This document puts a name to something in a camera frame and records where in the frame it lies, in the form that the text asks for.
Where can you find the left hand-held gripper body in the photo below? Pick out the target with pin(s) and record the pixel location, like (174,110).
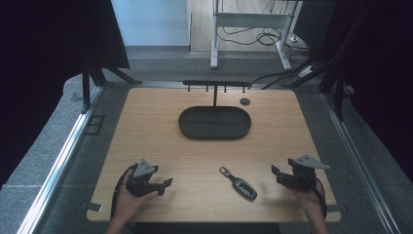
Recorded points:
(141,186)

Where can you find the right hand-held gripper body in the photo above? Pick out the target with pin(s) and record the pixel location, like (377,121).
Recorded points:
(301,175)

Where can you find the person's left hand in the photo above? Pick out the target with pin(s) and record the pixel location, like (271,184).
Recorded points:
(130,204)

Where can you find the person's right hand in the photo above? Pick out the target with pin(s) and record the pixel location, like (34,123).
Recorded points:
(307,201)

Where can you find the black car key fob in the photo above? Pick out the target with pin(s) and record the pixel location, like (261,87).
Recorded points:
(244,188)

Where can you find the grey table clamp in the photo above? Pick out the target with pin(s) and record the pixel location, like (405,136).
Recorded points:
(335,208)

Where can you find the black key rack with tray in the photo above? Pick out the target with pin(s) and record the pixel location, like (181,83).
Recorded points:
(214,123)

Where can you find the black metal stand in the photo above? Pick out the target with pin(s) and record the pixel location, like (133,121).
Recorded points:
(337,81)

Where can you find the white power strip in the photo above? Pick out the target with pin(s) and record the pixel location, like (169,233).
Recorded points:
(306,71)

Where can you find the black tripod stand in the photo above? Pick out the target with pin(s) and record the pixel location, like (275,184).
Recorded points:
(97,73)

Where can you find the dark curtain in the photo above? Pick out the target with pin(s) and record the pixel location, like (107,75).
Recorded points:
(48,65)
(383,81)

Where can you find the aluminium rail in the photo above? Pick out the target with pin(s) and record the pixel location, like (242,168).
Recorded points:
(61,156)
(357,162)

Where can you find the white metal desk frame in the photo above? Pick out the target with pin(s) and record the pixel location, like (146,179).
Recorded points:
(250,20)

